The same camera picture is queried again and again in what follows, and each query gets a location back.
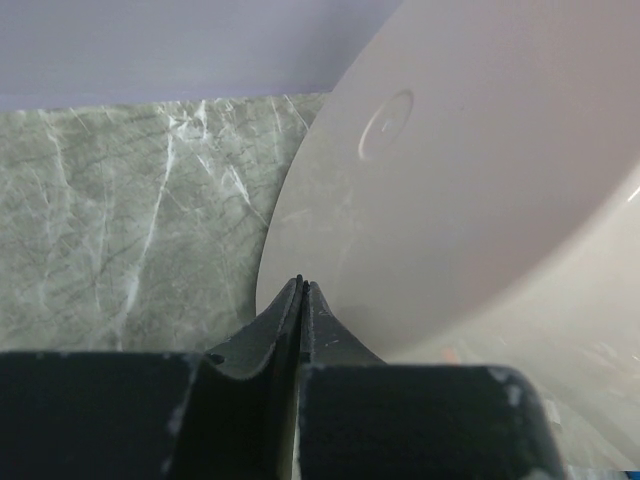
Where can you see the round drawer organizer box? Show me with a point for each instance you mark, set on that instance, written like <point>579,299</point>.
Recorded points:
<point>468,142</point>

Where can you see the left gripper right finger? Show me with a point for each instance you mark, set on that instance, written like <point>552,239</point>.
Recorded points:
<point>361,418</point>

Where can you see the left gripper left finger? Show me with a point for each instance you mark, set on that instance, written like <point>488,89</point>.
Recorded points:
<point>235,420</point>

